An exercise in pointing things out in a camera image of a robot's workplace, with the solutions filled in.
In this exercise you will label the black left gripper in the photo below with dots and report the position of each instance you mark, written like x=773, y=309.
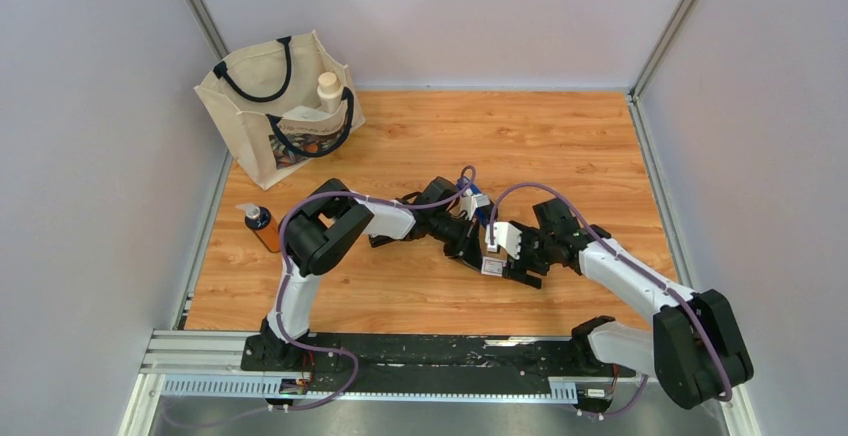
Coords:
x=468, y=246

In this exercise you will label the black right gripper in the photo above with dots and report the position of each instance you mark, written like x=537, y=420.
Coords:
x=516, y=269

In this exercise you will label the red white staple box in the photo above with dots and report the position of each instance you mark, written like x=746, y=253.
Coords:
x=492, y=267

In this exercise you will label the black stapler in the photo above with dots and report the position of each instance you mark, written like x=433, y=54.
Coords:
x=391, y=223

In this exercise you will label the blue tape dispenser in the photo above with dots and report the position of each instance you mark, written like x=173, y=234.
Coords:
x=464, y=188

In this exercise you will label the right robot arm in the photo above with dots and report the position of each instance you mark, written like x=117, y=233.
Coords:
x=693, y=347

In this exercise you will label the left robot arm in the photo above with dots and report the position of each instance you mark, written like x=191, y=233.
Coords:
x=319, y=233

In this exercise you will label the beige bottle in bag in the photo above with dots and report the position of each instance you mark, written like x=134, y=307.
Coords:
x=329, y=90

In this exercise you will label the white paper in bag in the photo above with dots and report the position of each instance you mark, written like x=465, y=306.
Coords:
x=306, y=114

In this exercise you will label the orange pump bottle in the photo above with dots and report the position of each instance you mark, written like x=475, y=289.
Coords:
x=263, y=225

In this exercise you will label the cream canvas tote bag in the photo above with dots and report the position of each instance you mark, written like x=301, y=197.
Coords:
x=249, y=90

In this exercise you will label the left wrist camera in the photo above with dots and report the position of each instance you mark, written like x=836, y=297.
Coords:
x=475, y=205

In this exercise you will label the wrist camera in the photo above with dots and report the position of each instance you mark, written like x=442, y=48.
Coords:
x=503, y=236
x=475, y=205

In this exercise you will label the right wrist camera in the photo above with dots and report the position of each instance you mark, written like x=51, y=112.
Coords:
x=503, y=236

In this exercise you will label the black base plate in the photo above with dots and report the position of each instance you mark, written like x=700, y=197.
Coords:
x=428, y=364

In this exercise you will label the aluminium rail frame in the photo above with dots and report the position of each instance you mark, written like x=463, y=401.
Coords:
x=191, y=383

